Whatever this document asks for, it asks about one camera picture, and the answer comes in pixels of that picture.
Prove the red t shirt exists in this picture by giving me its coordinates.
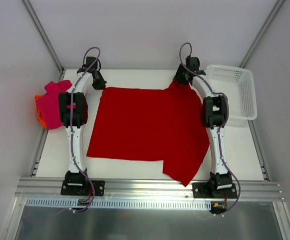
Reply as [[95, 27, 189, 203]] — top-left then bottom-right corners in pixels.
[[87, 81, 209, 186]]

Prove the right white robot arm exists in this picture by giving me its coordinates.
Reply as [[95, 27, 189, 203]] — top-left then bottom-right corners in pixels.
[[174, 56, 233, 198]]

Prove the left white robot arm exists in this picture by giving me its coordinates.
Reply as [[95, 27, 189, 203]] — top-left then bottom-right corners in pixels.
[[58, 56, 106, 195]]

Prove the white plastic basket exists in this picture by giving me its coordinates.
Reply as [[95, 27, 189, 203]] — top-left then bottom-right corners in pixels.
[[206, 64, 258, 121]]

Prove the pink folded t shirt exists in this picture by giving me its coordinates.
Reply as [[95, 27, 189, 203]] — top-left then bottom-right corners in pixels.
[[37, 80, 72, 130]]

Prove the orange folded t shirt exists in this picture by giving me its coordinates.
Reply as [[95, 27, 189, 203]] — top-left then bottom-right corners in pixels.
[[34, 95, 47, 129]]

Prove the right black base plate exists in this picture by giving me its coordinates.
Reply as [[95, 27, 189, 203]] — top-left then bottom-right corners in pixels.
[[192, 182, 238, 199]]

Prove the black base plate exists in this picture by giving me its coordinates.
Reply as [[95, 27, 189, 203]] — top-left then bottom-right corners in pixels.
[[192, 182, 238, 199], [60, 179, 105, 197]]

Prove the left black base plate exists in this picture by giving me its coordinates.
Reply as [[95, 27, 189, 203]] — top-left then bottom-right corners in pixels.
[[60, 179, 105, 197]]

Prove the aluminium mounting rail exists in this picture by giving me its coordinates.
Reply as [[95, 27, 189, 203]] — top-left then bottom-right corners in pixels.
[[14, 177, 285, 202]]

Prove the white slotted cable duct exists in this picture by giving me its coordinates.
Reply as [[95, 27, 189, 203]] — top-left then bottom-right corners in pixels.
[[25, 197, 212, 211]]

